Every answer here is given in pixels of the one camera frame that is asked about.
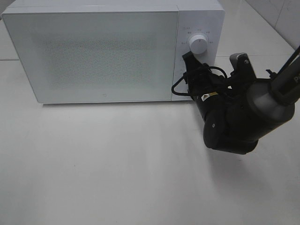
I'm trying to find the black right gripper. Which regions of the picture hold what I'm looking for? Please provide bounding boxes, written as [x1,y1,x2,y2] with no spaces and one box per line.
[182,52,255,120]

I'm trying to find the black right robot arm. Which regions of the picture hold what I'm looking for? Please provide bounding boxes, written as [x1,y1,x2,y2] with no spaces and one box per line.
[182,50,300,155]

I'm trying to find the white microwave door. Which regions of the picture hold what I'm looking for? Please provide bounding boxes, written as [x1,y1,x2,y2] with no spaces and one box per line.
[3,12,178,104]

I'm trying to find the white microwave oven body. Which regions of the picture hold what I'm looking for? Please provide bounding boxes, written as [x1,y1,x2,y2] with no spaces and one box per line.
[1,0,225,101]

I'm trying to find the white upper power knob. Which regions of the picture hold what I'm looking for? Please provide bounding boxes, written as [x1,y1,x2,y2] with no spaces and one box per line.
[188,34,208,54]

